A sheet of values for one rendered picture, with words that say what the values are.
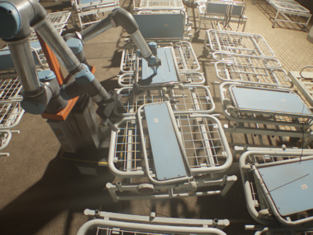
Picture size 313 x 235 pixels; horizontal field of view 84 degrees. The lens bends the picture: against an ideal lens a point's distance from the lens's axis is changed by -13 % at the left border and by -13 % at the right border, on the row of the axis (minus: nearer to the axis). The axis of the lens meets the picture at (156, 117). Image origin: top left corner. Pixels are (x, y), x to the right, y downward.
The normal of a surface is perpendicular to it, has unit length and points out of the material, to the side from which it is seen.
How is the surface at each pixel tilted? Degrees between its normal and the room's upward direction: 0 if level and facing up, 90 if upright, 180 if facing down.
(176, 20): 90
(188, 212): 0
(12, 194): 0
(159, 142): 1
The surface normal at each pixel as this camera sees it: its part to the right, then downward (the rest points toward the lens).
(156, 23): 0.05, 0.73
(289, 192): 0.00, -0.74
